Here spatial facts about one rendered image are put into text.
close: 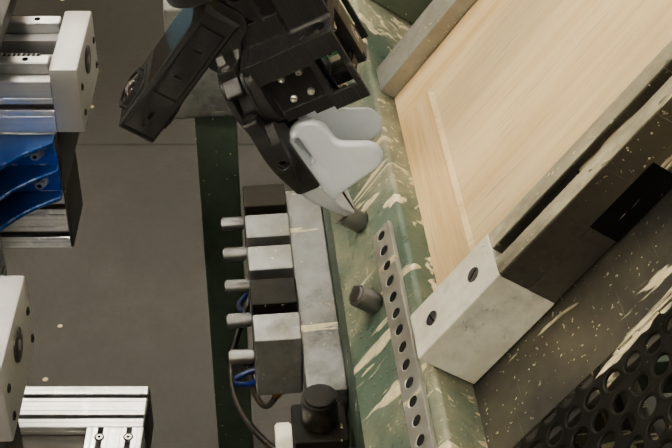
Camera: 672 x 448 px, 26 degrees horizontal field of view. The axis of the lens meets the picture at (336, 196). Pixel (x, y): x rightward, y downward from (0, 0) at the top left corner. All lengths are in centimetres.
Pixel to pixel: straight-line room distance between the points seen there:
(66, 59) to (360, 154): 86
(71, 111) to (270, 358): 38
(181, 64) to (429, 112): 87
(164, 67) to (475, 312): 58
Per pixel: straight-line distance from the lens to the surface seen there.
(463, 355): 143
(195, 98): 202
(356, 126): 96
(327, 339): 171
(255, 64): 87
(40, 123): 177
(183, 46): 89
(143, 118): 92
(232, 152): 212
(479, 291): 138
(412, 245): 158
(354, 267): 165
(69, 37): 178
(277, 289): 173
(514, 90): 160
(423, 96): 176
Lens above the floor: 192
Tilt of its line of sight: 38 degrees down
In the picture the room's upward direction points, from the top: straight up
